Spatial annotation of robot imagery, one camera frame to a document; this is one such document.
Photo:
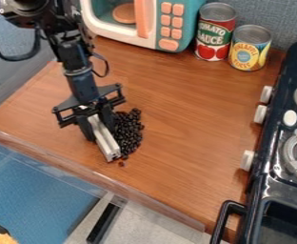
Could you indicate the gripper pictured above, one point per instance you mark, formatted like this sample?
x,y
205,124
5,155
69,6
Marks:
x,y
85,92

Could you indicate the silver bar tool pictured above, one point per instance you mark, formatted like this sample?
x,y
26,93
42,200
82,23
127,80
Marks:
x,y
105,138

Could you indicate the pile of black bits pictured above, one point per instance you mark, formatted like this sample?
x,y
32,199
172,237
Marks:
x,y
127,132

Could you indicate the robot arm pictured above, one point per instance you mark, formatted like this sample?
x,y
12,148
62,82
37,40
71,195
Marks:
x,y
68,35

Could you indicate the toy microwave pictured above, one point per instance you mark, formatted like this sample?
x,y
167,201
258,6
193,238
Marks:
x,y
149,20

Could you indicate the red tomato sauce can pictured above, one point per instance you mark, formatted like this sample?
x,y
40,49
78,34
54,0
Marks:
x,y
215,31

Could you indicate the yellow pineapple can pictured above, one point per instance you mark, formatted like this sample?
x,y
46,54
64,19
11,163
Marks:
x,y
249,47

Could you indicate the toy stove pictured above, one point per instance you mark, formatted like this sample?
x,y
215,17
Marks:
x,y
278,146

